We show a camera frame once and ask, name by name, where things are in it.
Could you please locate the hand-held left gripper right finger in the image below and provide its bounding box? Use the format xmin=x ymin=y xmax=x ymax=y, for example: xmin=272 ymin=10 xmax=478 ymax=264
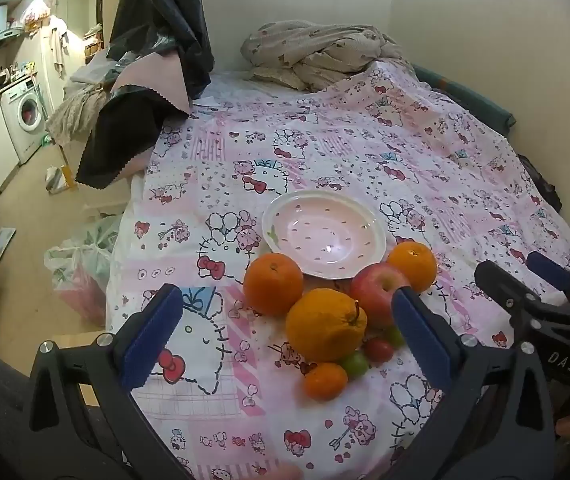
xmin=391 ymin=286 xmax=556 ymax=480

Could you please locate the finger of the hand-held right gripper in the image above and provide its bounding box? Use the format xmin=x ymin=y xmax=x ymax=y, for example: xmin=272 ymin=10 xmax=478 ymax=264
xmin=474 ymin=260 xmax=570 ymax=332
xmin=526 ymin=251 xmax=570 ymax=311

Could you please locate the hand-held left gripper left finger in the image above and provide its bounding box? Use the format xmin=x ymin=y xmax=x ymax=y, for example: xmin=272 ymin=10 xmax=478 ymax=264
xmin=29 ymin=282 xmax=200 ymax=480

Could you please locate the red apple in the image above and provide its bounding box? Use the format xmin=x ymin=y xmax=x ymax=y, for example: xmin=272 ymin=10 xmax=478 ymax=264
xmin=349 ymin=262 xmax=412 ymax=331

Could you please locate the round orange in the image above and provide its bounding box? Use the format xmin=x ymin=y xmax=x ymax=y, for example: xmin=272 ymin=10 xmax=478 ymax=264
xmin=243 ymin=252 xmax=304 ymax=317
xmin=387 ymin=241 xmax=438 ymax=293

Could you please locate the large bumpy citrus with stem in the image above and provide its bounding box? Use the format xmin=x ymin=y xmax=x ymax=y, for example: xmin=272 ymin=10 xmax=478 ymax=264
xmin=285 ymin=288 xmax=368 ymax=363

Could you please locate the small mandarin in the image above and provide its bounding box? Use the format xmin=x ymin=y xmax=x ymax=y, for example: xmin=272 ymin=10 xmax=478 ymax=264
xmin=305 ymin=362 xmax=349 ymax=402

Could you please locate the pink strawberry-print plate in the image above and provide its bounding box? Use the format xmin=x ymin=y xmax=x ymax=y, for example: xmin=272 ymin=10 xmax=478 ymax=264
xmin=262 ymin=191 xmax=388 ymax=280

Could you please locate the red cherry tomato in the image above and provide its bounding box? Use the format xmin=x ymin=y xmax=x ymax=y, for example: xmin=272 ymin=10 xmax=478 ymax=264
xmin=363 ymin=337 xmax=394 ymax=364

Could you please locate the dark cloth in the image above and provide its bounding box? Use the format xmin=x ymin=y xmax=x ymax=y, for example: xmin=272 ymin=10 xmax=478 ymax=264
xmin=520 ymin=155 xmax=563 ymax=211

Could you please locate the white plastic shopping bag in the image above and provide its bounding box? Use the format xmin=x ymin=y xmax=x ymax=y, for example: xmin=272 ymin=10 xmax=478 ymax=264
xmin=44 ymin=215 xmax=123 ymax=328

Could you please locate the teal bed edge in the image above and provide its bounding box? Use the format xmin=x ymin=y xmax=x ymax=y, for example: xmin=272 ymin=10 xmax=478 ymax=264
xmin=410 ymin=62 xmax=516 ymax=133

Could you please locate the small white box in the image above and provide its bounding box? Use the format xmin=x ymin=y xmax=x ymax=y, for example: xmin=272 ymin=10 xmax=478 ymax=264
xmin=45 ymin=165 xmax=76 ymax=194

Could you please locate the black and pink zigzag-edged cloth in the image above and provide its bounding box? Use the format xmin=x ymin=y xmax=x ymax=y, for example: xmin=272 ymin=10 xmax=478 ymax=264
xmin=76 ymin=55 xmax=193 ymax=191

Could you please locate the pink cartoon-print blanket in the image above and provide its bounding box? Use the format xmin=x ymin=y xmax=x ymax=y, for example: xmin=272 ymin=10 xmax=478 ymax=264
xmin=107 ymin=57 xmax=570 ymax=480

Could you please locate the beige frilly cloth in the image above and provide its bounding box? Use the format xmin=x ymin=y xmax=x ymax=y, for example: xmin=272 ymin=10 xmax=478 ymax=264
xmin=47 ymin=85 xmax=110 ymax=137

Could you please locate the white washing machine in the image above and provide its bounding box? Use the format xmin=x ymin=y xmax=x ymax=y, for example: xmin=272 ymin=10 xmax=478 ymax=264
xmin=1 ymin=77 xmax=48 ymax=163

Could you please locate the crumpled beige printed quilt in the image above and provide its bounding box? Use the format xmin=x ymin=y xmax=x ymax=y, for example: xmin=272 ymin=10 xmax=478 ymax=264
xmin=241 ymin=20 xmax=418 ymax=92

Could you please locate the black plastic bag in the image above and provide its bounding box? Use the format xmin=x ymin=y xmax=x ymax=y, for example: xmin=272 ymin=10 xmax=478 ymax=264
xmin=106 ymin=0 xmax=214 ymax=103

